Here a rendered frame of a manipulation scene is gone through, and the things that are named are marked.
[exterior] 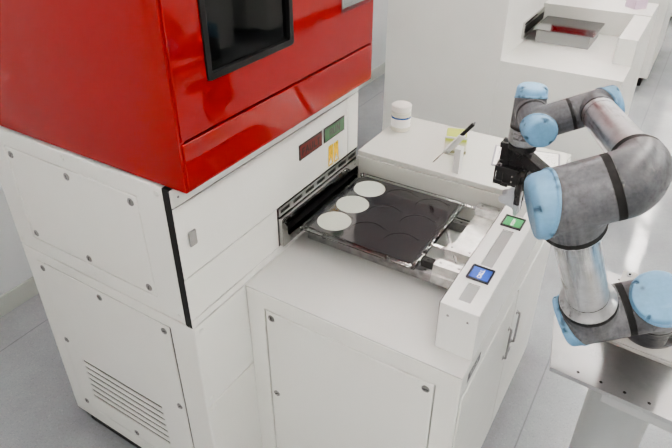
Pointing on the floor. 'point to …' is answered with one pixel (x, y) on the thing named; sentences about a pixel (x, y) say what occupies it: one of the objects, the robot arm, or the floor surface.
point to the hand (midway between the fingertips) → (518, 211)
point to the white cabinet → (380, 378)
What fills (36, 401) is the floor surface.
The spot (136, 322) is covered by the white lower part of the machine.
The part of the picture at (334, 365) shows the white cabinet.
